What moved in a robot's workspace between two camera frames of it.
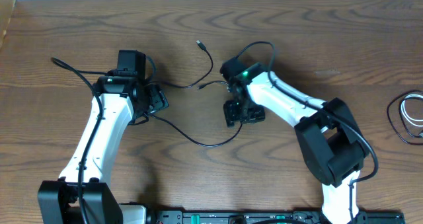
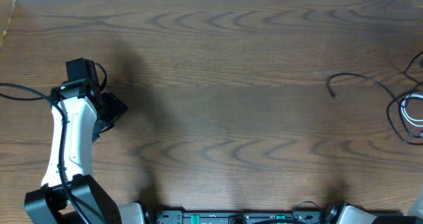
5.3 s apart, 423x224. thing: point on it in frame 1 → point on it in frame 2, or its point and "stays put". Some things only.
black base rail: [176, 216] stays put
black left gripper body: [154, 97] → [112, 108]
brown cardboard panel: [7, 3] stays put
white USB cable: [403, 112] stays put
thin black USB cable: [199, 43] → [334, 96]
